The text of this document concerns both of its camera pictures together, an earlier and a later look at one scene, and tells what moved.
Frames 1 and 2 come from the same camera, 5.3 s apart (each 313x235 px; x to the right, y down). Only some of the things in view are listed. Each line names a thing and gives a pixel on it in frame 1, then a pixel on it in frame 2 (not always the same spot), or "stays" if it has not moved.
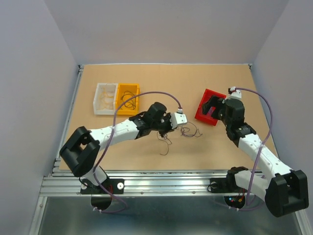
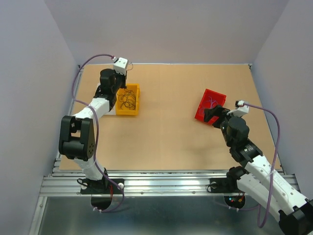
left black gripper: x=167 y=116 → x=123 y=77
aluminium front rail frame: x=168 y=183 stays
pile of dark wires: x=130 y=104 stays
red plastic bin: x=207 y=94 stays
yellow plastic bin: x=124 y=92 stays
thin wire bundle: x=185 y=132 → x=132 y=67
